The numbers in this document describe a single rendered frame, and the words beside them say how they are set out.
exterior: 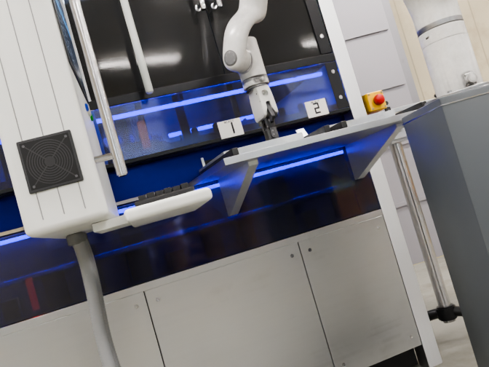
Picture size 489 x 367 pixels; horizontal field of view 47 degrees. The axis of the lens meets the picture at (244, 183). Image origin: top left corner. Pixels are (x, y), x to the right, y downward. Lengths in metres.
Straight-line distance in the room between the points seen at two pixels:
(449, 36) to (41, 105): 1.01
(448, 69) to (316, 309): 0.92
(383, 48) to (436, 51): 3.05
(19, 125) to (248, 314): 0.99
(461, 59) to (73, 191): 1.00
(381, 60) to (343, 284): 2.80
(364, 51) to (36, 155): 3.55
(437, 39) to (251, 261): 0.91
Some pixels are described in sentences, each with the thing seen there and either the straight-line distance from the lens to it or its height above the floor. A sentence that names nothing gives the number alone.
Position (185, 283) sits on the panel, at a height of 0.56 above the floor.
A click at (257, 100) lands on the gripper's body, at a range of 1.74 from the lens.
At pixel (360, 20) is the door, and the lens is 4.61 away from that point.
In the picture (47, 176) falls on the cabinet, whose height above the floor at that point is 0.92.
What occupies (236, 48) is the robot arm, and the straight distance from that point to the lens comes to 1.71.
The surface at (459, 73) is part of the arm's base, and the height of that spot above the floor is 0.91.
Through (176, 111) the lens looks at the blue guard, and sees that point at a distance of 1.90.
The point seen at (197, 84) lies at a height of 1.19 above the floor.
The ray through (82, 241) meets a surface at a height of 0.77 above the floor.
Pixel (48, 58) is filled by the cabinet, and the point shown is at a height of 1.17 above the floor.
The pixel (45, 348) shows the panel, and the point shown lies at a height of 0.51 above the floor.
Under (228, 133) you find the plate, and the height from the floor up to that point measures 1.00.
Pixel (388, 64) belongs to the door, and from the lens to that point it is 4.57.
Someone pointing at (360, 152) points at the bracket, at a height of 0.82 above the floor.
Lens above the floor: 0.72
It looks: 3 degrees up
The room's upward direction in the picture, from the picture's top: 16 degrees counter-clockwise
